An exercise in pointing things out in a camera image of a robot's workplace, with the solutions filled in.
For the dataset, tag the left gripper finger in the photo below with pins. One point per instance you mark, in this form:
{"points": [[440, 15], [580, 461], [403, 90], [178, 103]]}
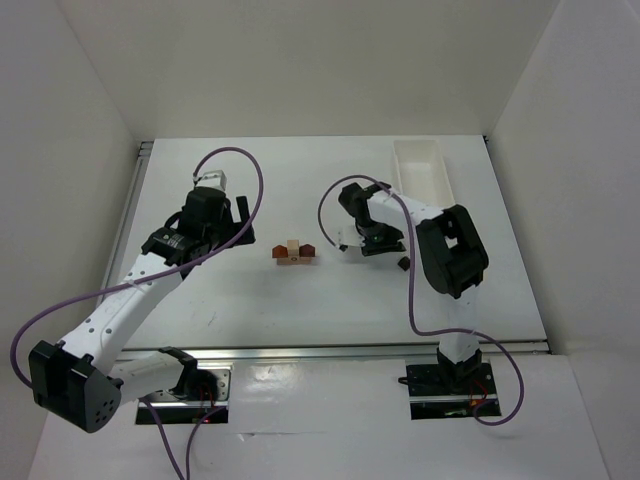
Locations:
{"points": [[247, 238], [243, 209]]}

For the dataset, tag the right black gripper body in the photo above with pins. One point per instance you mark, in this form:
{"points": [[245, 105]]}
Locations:
{"points": [[382, 245]]}

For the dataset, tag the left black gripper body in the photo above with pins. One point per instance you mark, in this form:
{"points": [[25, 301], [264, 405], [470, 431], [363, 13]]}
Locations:
{"points": [[238, 228]]}

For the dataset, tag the reddish brown wood prism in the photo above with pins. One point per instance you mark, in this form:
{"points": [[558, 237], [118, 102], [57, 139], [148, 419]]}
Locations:
{"points": [[279, 252]]}

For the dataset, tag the long light wood block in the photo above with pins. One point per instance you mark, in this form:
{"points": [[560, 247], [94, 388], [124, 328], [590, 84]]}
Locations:
{"points": [[303, 262]]}

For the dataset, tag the dark brown house block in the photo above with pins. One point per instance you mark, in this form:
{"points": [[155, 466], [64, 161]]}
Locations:
{"points": [[307, 252]]}

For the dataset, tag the white plastic bin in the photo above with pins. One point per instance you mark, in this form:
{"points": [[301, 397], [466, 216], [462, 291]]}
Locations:
{"points": [[419, 172]]}

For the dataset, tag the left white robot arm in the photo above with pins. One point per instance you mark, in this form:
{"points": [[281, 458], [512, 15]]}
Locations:
{"points": [[78, 378]]}

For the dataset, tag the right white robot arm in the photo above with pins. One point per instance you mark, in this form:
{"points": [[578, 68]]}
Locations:
{"points": [[445, 246]]}

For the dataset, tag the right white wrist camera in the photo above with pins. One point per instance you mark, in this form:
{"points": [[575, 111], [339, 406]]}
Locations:
{"points": [[349, 237]]}

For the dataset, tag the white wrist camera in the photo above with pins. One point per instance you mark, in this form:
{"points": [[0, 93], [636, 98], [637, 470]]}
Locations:
{"points": [[215, 179], [349, 237]]}

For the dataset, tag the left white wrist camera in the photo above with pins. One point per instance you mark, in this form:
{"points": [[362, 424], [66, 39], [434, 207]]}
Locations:
{"points": [[215, 179]]}

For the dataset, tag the aluminium left rail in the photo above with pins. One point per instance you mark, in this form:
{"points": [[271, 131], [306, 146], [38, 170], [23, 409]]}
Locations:
{"points": [[112, 273]]}

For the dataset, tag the aluminium rail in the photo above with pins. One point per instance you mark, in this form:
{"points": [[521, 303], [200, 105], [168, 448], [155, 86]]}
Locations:
{"points": [[399, 350], [112, 273]]}

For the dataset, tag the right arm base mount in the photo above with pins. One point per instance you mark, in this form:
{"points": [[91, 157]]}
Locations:
{"points": [[431, 398]]}

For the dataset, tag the aluminium front rail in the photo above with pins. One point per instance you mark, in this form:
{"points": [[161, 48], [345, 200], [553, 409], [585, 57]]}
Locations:
{"points": [[399, 350]]}

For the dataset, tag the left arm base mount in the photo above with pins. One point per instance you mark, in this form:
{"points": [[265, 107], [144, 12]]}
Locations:
{"points": [[209, 399]]}

